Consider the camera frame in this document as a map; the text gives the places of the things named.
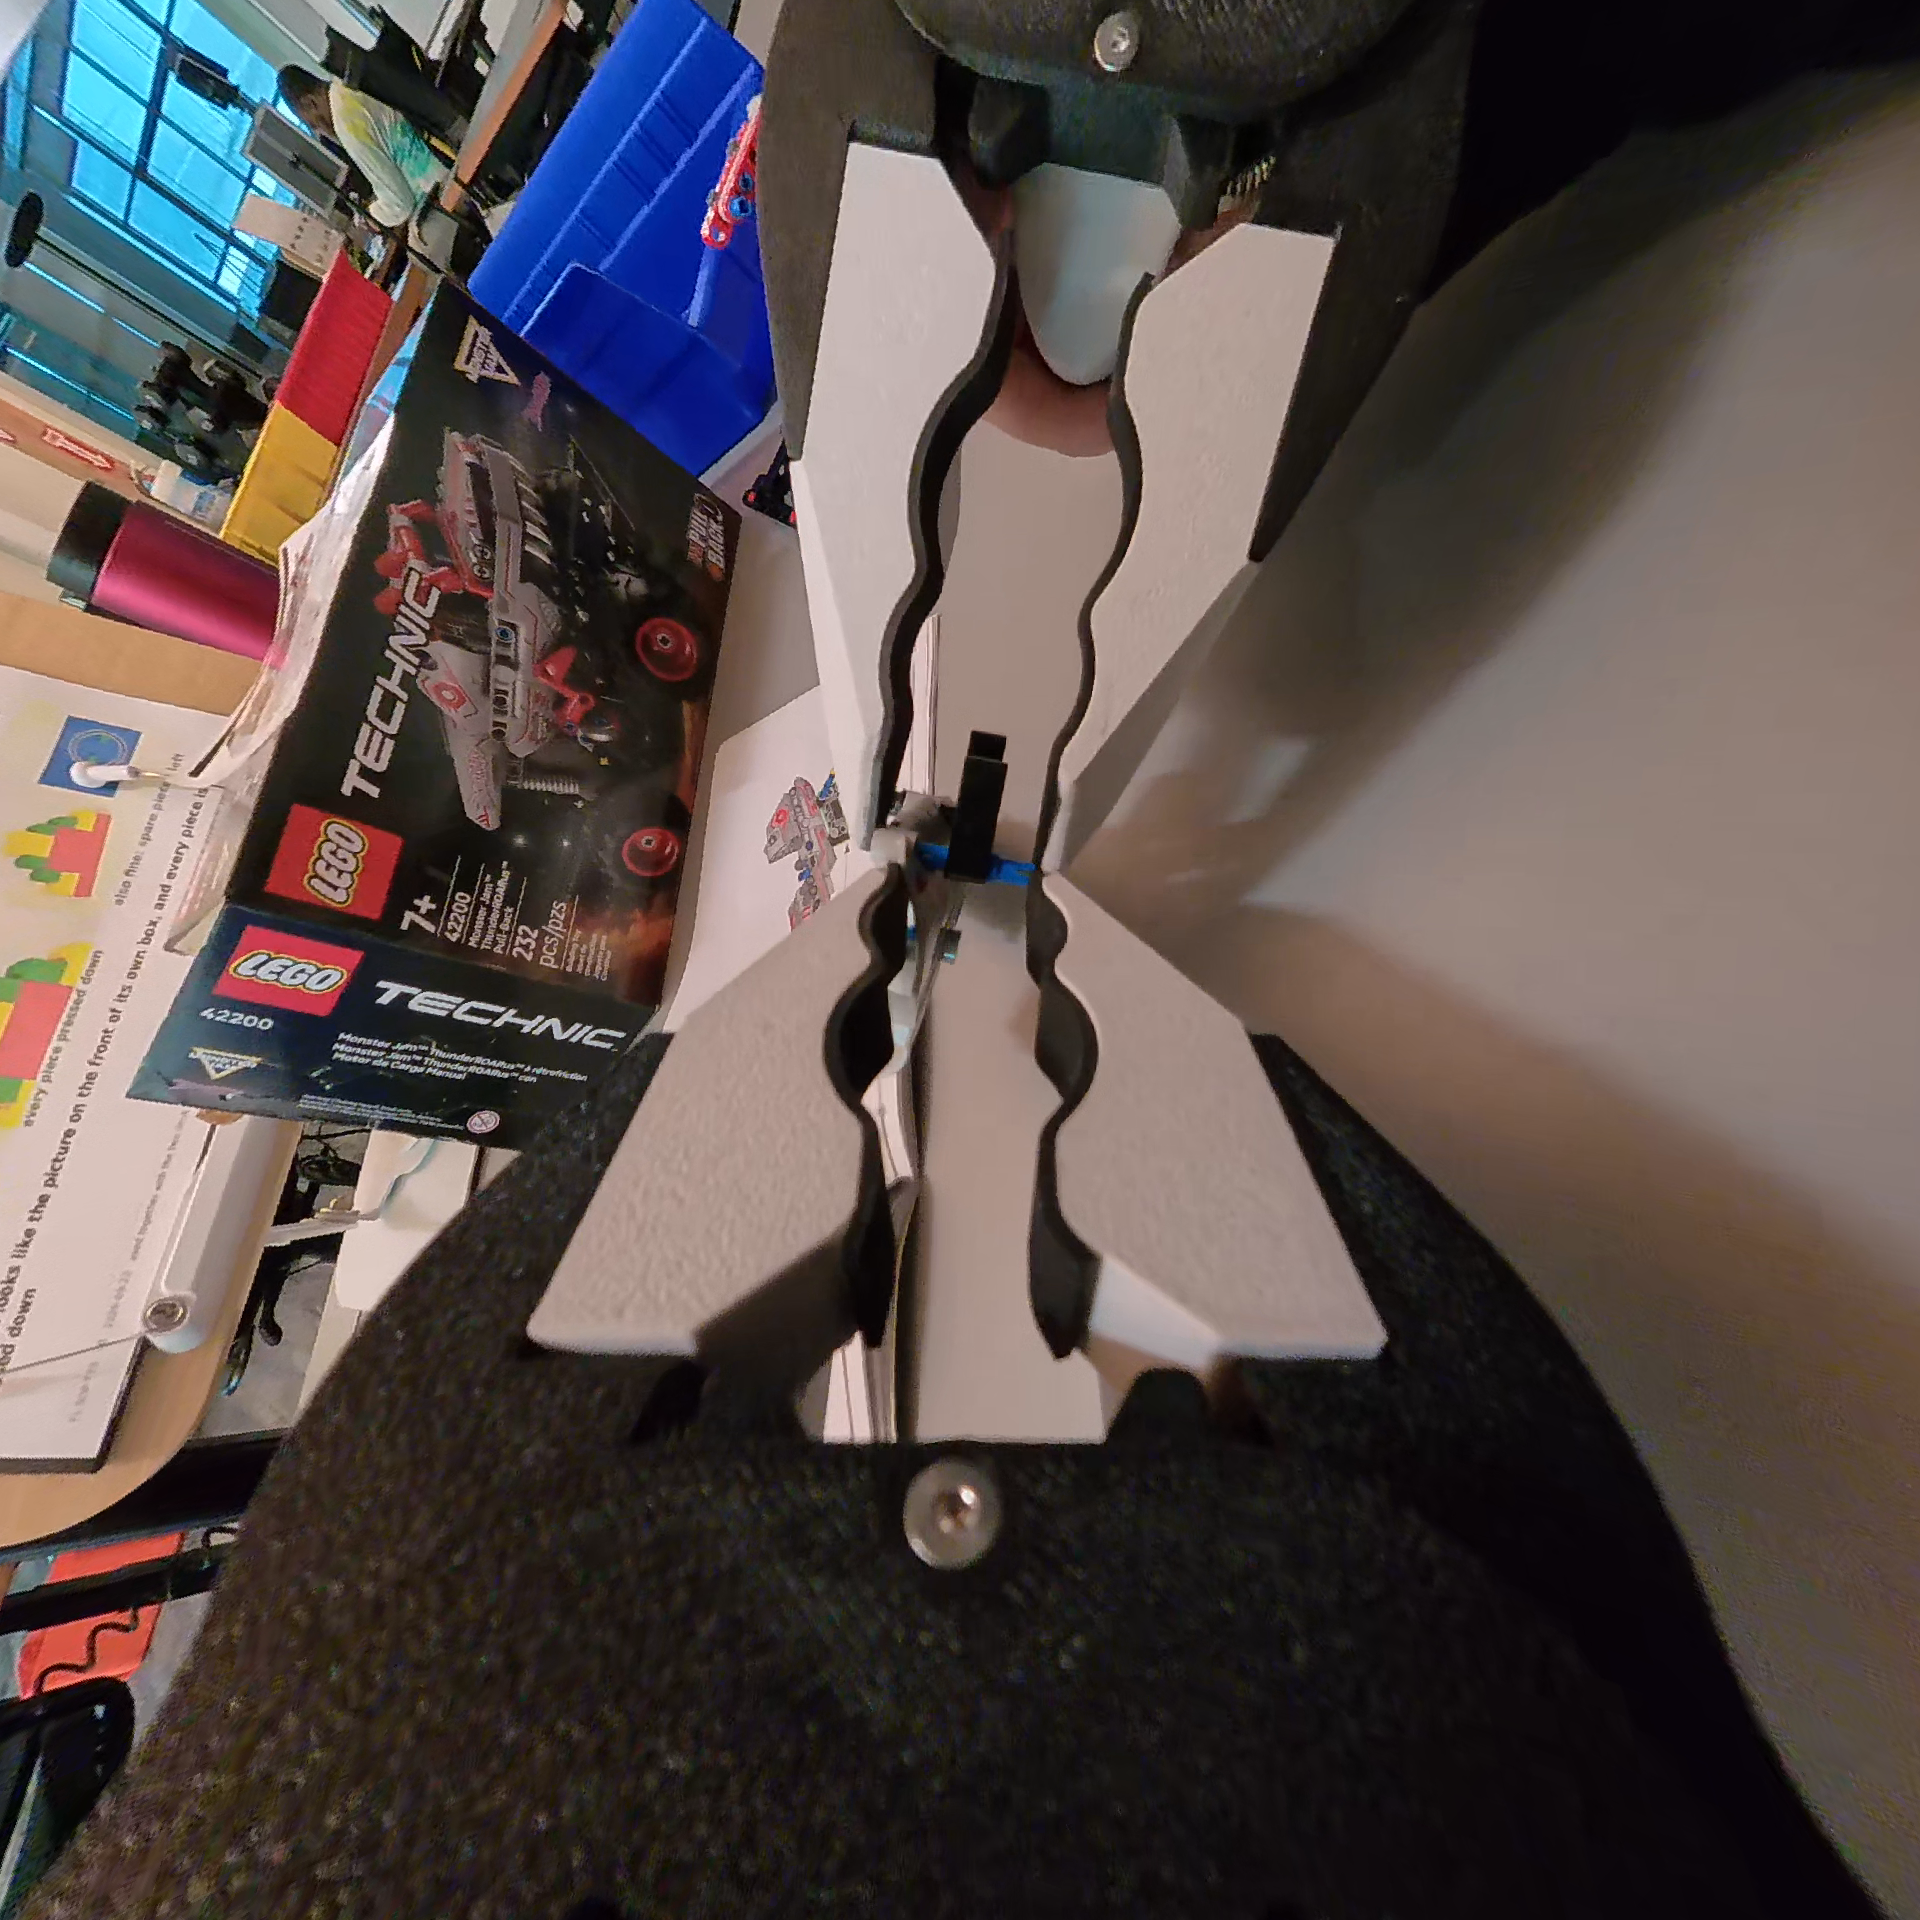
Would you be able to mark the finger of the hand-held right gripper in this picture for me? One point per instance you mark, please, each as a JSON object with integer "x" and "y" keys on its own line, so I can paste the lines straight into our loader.
{"x": 879, "y": 376}
{"x": 1214, "y": 405}

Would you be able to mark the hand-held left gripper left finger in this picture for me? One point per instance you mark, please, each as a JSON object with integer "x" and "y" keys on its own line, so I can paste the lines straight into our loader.
{"x": 722, "y": 1184}

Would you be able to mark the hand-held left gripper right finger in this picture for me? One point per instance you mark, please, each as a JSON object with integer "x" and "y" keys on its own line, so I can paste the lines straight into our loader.
{"x": 1201, "y": 1184}

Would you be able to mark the small grey brick assembly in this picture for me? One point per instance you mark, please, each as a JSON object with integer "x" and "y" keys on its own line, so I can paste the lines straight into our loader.
{"x": 985, "y": 810}

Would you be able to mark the white desk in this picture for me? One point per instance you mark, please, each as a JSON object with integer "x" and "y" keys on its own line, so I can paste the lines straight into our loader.
{"x": 1589, "y": 629}

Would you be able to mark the person's right hand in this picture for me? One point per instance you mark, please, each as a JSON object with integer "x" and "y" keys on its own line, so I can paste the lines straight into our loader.
{"x": 1060, "y": 421}

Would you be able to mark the small dark brick part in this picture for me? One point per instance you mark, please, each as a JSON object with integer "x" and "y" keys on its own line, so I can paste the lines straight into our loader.
{"x": 769, "y": 488}

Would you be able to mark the red toy beam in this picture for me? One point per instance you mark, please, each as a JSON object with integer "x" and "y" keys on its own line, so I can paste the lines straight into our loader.
{"x": 734, "y": 173}

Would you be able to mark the white instruction booklet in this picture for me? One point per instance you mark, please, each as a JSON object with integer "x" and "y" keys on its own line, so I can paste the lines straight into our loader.
{"x": 751, "y": 901}

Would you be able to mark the blue plastic bin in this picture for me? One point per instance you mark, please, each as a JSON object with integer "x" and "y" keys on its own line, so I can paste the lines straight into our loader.
{"x": 629, "y": 195}

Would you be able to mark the black toy set box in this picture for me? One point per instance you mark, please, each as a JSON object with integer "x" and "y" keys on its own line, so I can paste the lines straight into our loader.
{"x": 495, "y": 629}

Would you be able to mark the red plastic bin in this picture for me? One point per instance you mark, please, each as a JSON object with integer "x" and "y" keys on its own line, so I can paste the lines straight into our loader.
{"x": 339, "y": 339}

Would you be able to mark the clear plastic bag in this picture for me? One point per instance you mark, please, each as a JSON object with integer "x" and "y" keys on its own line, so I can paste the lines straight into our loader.
{"x": 323, "y": 557}

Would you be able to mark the yellow plastic bin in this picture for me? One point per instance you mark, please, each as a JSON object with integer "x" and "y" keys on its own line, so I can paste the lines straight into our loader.
{"x": 284, "y": 480}

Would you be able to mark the printed instruction sheet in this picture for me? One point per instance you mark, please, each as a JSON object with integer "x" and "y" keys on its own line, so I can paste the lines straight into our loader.
{"x": 90, "y": 1080}

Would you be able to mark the black equipment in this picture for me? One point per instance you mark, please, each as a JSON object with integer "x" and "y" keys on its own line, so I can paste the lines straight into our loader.
{"x": 203, "y": 393}

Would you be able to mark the maroon metal bottle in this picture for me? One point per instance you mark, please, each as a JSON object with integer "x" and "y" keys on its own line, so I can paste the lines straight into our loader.
{"x": 181, "y": 579}

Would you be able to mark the orange patterned object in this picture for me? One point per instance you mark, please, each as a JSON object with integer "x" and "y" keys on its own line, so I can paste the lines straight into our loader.
{"x": 106, "y": 1629}

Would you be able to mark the large window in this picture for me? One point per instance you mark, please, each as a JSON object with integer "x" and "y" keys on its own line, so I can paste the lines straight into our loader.
{"x": 121, "y": 149}

